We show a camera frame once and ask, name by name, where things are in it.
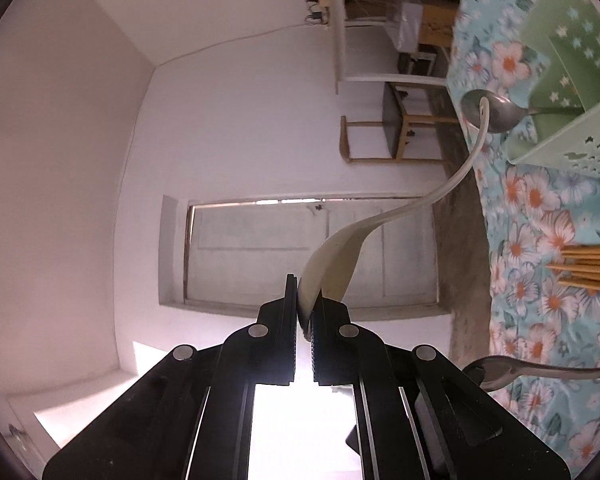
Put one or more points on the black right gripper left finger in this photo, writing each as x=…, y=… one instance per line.
x=190, y=416

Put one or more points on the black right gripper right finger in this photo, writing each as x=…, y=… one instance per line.
x=418, y=416

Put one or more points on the cream ladle spoon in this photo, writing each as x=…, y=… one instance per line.
x=330, y=268

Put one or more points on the wooden chopstick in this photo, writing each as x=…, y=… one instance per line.
x=574, y=268
x=582, y=252
x=580, y=282

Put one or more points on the metal spoon on table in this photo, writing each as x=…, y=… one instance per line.
x=495, y=372

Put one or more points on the white door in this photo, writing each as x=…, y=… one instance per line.
x=240, y=255

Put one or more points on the floral turquoise tablecloth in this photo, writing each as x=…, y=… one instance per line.
x=531, y=213

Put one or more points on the wooden chair dark seat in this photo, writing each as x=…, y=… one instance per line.
x=398, y=125

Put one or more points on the metal spoon in basket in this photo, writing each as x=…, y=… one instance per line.
x=504, y=114

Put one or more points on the mint green utensil basket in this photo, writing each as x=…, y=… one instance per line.
x=565, y=34

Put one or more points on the white side table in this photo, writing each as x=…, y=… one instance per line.
x=363, y=52

